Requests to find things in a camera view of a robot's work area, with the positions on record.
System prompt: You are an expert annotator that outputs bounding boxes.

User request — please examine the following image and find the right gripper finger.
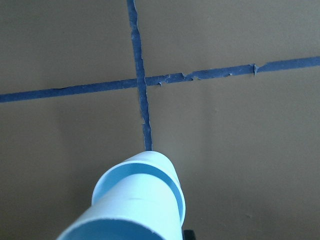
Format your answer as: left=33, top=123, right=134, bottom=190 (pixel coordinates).
left=183, top=229, right=196, bottom=240

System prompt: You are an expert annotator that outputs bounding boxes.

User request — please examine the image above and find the light blue cup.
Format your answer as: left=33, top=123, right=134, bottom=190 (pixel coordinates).
left=58, top=173, right=183, bottom=240
left=91, top=151, right=186, bottom=225

